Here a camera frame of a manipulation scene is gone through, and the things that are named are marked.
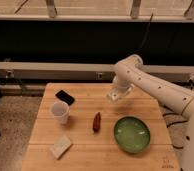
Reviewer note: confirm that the white plastic cup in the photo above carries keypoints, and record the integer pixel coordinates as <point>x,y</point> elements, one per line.
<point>60,111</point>

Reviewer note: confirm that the green ceramic bowl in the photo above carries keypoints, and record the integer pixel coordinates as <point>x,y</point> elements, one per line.
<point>131,134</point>

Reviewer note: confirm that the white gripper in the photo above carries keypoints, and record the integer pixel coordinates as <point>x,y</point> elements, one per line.
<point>122,85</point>

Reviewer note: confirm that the red chili pepper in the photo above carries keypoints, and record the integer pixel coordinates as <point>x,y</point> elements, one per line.
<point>96,122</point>

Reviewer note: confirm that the black rectangular phone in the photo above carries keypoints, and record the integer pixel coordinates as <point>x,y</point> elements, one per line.
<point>64,96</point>

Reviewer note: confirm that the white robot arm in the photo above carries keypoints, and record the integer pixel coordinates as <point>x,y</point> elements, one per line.
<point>129,73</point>

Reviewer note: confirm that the clear plastic bottle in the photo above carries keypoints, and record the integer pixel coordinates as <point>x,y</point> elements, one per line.
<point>114,95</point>

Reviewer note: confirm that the white sponge block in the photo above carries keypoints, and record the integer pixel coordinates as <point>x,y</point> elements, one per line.
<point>60,146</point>

